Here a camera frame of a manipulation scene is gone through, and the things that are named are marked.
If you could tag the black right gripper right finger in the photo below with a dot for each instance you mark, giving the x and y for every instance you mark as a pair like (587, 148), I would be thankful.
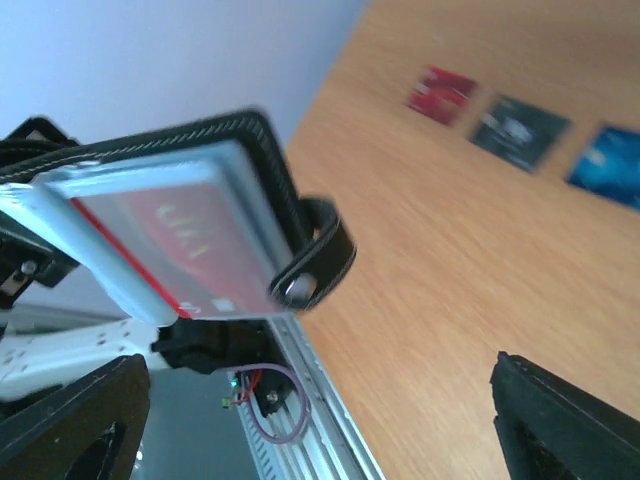
(550, 429)

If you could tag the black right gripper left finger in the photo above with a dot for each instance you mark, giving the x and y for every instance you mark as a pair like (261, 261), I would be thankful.
(90, 429)

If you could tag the red credit card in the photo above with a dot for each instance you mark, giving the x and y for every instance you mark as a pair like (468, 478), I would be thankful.
(441, 95)
(190, 244)

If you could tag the black leather card holder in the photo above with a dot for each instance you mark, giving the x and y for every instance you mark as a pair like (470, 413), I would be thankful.
(321, 250)

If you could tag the blue credit card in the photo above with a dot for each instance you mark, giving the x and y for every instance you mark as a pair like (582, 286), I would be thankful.
(609, 166)

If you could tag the black credit card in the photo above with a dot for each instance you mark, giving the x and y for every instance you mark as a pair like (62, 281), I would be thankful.
(518, 132)

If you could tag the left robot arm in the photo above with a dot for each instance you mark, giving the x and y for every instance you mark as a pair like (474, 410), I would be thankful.
(100, 345)

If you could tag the left circuit board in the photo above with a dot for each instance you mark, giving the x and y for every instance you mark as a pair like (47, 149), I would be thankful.
(243, 385)

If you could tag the aluminium rail frame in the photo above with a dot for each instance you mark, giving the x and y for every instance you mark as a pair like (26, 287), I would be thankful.
(316, 439)

